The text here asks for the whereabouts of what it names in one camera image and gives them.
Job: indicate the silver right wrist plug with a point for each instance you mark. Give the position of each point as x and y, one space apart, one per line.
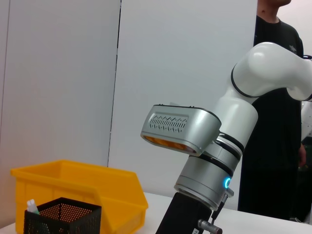
209 225

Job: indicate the person in black t-shirt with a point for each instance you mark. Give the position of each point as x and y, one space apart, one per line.
275 158

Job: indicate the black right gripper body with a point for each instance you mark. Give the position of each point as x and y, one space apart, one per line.
187 214

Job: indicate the black mesh pen holder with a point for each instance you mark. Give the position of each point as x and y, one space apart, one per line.
73 219

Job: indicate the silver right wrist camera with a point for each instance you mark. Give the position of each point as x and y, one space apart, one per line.
185 126

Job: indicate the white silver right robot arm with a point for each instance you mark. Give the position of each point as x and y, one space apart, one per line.
243 117

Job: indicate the yellow plastic bin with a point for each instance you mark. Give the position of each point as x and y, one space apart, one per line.
117 190

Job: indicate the mint green pen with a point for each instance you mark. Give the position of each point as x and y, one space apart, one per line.
33 207

